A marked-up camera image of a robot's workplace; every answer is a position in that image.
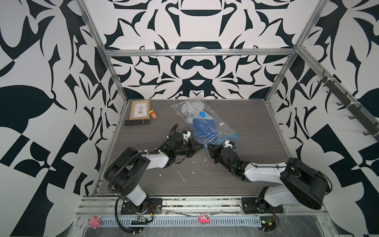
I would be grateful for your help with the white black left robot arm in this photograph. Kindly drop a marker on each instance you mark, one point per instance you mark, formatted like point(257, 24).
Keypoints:
point(124, 174)

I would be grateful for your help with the black wall hook rack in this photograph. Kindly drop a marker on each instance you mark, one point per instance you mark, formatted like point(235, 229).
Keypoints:
point(349, 102)

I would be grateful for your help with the black tv remote control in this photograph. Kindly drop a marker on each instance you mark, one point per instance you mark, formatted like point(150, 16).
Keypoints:
point(133, 122)

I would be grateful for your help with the pink toy on rail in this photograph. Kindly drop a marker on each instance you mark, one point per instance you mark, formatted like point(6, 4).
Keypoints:
point(94, 222)

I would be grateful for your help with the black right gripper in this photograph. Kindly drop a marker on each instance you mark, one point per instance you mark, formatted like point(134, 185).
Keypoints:
point(214, 149)

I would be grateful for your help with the clear plastic vacuum bag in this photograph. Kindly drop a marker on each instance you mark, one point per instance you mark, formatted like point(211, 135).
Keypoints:
point(224, 131)

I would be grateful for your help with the dark blue towel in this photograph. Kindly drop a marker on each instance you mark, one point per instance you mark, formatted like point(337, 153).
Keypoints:
point(204, 127)

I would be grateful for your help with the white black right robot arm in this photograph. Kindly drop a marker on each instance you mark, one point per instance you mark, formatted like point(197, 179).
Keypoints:
point(296, 181)

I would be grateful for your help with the grey towel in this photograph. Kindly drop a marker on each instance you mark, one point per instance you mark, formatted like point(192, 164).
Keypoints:
point(192, 107)

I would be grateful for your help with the wooden picture frame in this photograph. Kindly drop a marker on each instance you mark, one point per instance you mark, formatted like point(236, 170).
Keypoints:
point(140, 109)

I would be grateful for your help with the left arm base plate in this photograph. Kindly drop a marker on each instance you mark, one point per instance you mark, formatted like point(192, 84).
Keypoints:
point(148, 206)

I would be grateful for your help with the black electronics box with led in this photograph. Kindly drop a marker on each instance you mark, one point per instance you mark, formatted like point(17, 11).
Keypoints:
point(268, 224)

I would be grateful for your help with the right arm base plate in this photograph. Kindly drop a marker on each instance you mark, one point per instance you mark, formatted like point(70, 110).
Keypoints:
point(258, 206)

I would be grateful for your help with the ice cream cone toy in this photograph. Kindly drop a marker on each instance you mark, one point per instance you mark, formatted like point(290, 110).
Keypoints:
point(152, 113)

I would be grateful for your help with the small green circuit board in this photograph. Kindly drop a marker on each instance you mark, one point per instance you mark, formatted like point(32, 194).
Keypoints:
point(141, 219)

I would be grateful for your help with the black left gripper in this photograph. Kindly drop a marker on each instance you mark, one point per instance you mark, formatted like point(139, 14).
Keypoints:
point(192, 149)

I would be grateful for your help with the magenta toy on rail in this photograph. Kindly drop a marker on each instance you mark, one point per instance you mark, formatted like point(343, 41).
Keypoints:
point(204, 219)

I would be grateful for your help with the white slotted cable duct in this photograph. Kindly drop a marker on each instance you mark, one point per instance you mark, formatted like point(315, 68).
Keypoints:
point(183, 221)

